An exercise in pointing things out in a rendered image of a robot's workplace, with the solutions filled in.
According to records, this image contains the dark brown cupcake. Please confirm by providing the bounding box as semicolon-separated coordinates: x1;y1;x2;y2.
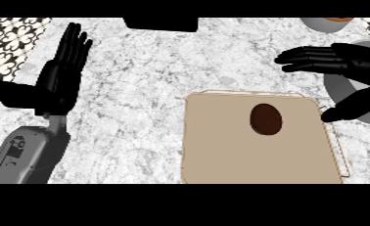
248;103;283;136

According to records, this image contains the black appliance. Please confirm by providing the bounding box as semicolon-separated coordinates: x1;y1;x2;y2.
121;17;201;33

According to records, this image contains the orange food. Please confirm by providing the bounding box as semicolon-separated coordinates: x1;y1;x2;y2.
322;17;356;23

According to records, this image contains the beige tray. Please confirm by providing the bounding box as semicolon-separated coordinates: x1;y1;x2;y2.
180;89;352;185

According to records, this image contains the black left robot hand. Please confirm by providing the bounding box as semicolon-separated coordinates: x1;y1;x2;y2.
0;22;93;117

